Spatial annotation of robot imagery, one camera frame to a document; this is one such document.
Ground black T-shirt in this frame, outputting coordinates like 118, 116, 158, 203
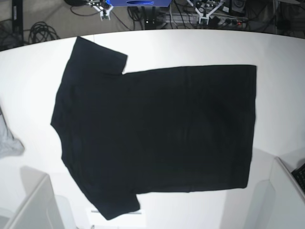
51, 37, 257, 220

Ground white bin lower right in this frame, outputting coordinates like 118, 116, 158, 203
244, 157, 305, 229

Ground black table leg post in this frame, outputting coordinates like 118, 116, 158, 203
11, 0, 24, 47

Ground coiled black cable on floor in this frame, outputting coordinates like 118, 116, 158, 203
28, 21, 61, 45

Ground white bin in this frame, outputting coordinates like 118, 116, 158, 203
0, 167, 77, 229
244, 157, 305, 229

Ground black device under blue box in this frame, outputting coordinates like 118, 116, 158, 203
142, 6, 157, 24

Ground black keyboard in right bin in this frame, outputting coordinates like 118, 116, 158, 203
292, 164, 305, 192

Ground white bin lower left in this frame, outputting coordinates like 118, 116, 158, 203
0, 167, 77, 229

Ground blue box at top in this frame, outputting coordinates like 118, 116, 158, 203
106, 0, 172, 7

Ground grey cloth at left edge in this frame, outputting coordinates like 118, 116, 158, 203
0, 110, 24, 159

